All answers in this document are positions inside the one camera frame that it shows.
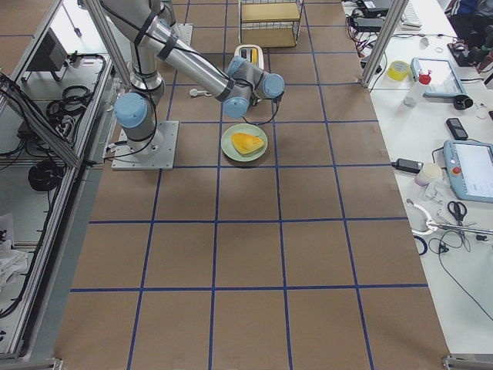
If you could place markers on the white toaster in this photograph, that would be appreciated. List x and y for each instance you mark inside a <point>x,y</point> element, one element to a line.
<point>252,53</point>

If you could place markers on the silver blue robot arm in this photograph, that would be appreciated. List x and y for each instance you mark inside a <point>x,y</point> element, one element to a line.
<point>150,28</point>

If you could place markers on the yellow bread slice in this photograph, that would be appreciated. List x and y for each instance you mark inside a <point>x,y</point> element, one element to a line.
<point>245,143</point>

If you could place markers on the green plate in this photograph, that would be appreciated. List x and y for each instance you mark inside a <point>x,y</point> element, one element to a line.
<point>255,132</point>

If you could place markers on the black power adapter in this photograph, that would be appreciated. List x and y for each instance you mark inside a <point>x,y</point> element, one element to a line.
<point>406,165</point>

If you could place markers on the white plastic cup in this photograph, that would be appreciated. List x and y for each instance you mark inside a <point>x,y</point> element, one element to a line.
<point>428,173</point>

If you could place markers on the blue tape roll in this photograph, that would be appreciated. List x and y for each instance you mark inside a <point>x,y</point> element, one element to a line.
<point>424,245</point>

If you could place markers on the yellow tape roll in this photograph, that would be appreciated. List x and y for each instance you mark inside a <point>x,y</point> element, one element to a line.
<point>398,70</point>

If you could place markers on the clear bottle red cap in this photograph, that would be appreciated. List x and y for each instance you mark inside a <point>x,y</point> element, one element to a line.
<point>416,93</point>

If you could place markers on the black scissors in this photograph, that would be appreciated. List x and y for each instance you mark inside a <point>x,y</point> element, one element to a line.
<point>457,210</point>

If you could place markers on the blue teach pendant upper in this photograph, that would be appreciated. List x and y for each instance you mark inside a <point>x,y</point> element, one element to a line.
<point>445,82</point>

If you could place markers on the blue teach pendant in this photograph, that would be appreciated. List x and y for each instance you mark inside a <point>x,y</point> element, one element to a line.
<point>468,165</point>
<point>445,82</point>

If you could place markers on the blue teach pendant lower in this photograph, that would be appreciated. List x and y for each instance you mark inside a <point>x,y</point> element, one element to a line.
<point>468,165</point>

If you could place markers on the black tape roll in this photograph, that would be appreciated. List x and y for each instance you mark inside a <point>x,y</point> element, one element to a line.
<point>462,102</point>

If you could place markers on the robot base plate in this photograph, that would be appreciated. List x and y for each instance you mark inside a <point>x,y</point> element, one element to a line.
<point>159,154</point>

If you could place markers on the wire rack with wooden shelves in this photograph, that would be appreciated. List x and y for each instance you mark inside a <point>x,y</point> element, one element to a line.
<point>270,23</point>

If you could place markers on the white curved bracket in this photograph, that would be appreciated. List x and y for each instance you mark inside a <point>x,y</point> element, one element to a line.
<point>427,226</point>

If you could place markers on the aluminium frame post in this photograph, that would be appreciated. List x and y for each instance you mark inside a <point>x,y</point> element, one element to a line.
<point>387,30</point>

